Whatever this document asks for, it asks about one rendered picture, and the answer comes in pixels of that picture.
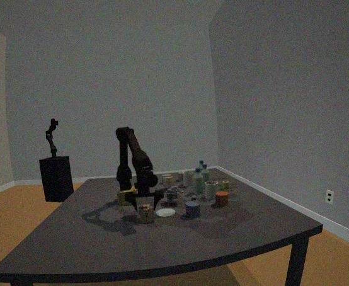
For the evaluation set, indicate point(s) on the orange cylinder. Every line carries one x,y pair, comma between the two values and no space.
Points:
221,199

